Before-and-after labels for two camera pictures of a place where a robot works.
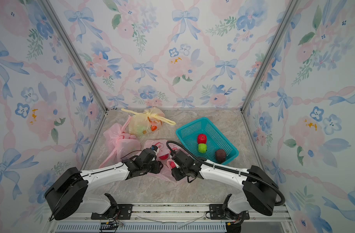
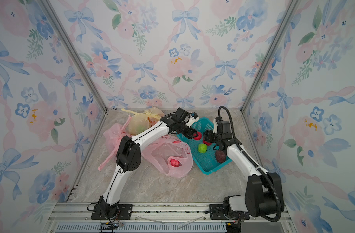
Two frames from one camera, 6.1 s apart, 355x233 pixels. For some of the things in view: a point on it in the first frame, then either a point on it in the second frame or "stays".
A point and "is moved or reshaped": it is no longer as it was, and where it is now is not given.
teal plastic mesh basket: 216,140 stays
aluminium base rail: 176,219 stays
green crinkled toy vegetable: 202,148 stays
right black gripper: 175,174 to 208,135
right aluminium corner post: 289,8 stays
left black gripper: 158,167 to 190,135
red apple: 201,139 to 207,143
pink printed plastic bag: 163,155 is moved or reshaped
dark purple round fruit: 220,155 stays
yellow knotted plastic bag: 151,121 stays
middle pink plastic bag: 121,145 stays
